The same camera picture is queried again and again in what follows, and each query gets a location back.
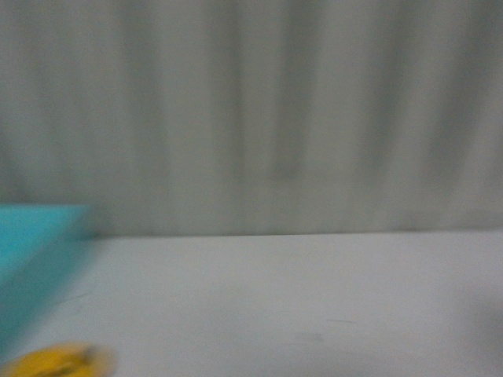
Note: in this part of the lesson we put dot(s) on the yellow beetle toy car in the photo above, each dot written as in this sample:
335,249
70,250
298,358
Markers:
64,359

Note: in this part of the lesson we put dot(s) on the grey pleated curtain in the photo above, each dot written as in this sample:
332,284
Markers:
174,118

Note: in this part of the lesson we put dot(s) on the turquoise plastic storage box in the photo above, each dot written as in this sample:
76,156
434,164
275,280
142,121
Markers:
43,247

